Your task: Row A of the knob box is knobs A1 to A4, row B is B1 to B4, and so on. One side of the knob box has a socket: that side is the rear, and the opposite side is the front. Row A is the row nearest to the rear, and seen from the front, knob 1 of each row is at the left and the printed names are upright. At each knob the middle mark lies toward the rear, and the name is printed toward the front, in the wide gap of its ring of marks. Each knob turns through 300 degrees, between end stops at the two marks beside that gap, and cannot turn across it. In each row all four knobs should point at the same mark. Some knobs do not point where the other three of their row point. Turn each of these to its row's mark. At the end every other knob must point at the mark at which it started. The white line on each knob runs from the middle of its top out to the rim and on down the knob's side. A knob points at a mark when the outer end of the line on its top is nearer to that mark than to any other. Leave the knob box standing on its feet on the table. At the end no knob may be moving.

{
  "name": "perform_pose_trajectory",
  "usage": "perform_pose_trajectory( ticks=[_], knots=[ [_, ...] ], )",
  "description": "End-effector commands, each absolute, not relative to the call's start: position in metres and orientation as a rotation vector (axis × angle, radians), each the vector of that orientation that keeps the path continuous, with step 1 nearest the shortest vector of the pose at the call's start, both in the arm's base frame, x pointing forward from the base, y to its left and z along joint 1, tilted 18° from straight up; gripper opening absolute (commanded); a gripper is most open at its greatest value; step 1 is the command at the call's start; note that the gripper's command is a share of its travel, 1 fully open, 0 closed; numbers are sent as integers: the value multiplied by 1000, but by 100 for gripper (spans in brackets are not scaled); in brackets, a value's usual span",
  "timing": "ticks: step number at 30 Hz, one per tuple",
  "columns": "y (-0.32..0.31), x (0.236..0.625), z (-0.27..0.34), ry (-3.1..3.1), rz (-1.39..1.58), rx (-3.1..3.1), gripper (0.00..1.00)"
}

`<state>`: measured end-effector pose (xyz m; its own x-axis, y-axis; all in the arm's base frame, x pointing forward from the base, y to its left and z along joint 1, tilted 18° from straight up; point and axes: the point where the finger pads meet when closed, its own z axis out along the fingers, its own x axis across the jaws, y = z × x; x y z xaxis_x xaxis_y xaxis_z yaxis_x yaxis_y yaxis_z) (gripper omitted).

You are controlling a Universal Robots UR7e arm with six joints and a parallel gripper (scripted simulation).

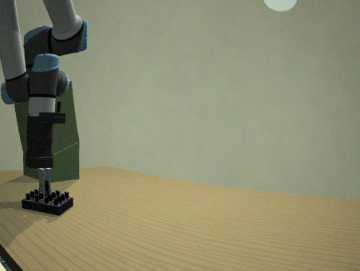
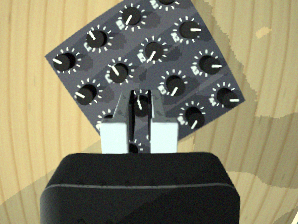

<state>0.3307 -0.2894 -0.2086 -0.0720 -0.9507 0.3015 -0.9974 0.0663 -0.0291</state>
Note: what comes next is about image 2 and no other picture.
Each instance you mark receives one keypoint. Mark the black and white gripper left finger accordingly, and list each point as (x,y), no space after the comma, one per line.
(117,132)

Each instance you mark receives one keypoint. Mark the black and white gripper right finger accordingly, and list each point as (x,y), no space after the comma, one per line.
(162,130)

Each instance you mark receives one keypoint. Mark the dark grey knob box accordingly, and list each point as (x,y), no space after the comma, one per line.
(129,41)

